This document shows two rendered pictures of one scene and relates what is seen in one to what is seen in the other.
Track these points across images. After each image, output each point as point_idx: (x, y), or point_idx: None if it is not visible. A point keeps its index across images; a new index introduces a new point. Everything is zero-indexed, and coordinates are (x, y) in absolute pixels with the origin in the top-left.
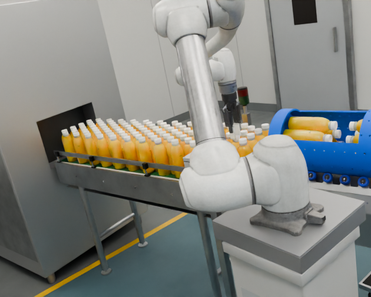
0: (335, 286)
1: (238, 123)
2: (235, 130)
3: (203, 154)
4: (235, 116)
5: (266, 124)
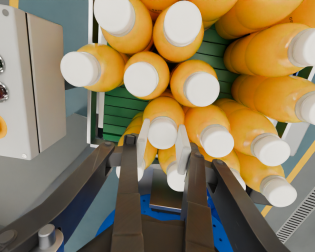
0: None
1: (183, 174)
2: (179, 139)
3: None
4: (184, 192)
5: (281, 201)
